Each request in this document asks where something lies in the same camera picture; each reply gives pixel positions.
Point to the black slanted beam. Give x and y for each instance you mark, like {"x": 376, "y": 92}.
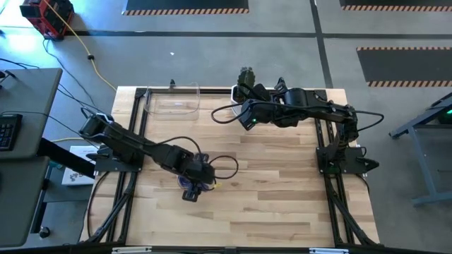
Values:
{"x": 63, "y": 158}

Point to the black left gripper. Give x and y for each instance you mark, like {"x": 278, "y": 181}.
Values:
{"x": 201, "y": 171}

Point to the black desk caster wheel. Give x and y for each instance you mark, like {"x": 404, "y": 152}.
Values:
{"x": 44, "y": 232}

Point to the grey desk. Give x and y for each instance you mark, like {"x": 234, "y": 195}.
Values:
{"x": 31, "y": 98}

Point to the grey-blue metal table frame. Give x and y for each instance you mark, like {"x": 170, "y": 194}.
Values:
{"x": 419, "y": 151}

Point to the black floor mat striped edge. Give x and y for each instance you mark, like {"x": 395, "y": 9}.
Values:
{"x": 395, "y": 3}
{"x": 406, "y": 65}
{"x": 183, "y": 4}

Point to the silver metal bracket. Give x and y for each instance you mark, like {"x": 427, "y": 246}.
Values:
{"x": 328, "y": 251}
{"x": 130, "y": 250}

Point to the purple measuring cup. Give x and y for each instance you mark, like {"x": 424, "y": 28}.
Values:
{"x": 182, "y": 181}

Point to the black keyboard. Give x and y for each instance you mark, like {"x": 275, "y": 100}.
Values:
{"x": 8, "y": 132}

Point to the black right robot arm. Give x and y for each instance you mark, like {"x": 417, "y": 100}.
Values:
{"x": 318, "y": 113}

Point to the red and black equipment box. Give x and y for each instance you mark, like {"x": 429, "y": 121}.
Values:
{"x": 53, "y": 17}

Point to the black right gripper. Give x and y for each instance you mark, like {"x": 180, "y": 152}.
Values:
{"x": 261, "y": 114}

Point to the black aluminium table frame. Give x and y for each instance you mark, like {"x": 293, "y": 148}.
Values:
{"x": 212, "y": 91}

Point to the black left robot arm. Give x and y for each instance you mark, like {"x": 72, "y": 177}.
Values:
{"x": 141, "y": 150}

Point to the clear plastic basket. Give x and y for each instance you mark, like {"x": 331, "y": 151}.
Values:
{"x": 173, "y": 106}

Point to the white printed box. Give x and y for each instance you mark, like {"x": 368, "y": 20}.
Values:
{"x": 76, "y": 179}

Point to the green cactus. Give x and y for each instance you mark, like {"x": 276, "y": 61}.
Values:
{"x": 245, "y": 75}

